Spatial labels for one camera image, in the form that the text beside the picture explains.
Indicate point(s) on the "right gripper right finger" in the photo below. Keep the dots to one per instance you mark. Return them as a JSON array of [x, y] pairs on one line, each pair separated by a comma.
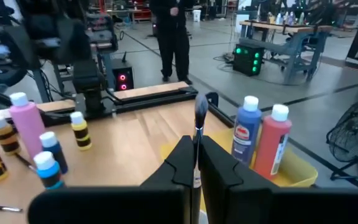
[[219, 174]]

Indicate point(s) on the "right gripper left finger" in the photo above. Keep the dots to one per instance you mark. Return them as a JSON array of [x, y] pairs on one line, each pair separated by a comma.
[[179, 168]]

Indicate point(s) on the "large red paint bottle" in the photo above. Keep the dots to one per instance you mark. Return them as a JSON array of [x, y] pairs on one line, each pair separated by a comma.
[[267, 149]]

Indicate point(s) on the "black brush dark fluffy head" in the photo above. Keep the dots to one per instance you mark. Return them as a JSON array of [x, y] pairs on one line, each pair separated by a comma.
[[201, 109]]

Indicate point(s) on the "large purple paint bottle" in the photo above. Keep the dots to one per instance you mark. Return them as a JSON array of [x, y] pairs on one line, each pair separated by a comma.
[[250, 118]]

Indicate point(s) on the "large pink paint bottle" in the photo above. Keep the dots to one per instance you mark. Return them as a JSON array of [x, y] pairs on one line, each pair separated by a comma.
[[26, 124]]

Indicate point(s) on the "small light blue paint bottle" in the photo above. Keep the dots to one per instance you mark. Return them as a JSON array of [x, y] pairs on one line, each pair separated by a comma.
[[47, 172]]

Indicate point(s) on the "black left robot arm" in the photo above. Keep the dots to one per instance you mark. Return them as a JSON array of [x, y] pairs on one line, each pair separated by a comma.
[[89, 84]]

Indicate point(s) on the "small dark blue paint bottle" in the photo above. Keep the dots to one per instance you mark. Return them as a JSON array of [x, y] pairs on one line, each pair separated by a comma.
[[57, 155]]

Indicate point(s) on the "yellow plastic bin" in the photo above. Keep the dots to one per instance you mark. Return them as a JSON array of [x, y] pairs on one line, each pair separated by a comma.
[[297, 174]]

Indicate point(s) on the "person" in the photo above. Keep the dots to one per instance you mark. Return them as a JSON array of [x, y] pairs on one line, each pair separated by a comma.
[[172, 46]]

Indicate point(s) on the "person's hand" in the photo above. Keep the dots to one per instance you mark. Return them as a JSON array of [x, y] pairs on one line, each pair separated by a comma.
[[174, 11]]

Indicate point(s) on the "black computer green lights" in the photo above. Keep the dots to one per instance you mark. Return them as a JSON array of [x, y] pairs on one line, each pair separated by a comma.
[[244, 65]]

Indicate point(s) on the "white trash bin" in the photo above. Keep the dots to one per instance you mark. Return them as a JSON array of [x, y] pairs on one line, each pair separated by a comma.
[[197, 15]]

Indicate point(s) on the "black brush brown bristle head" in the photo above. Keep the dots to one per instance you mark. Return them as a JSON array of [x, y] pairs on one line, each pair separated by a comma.
[[25, 162]]

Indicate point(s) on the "black floor fan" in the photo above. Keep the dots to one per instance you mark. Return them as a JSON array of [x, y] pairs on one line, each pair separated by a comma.
[[350, 130]]

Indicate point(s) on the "grey workbench wooden top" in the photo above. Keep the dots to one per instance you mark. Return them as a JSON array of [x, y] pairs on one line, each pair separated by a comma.
[[294, 46]]

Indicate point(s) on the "black frame hook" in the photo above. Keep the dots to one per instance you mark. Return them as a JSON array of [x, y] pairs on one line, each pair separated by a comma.
[[217, 99]]

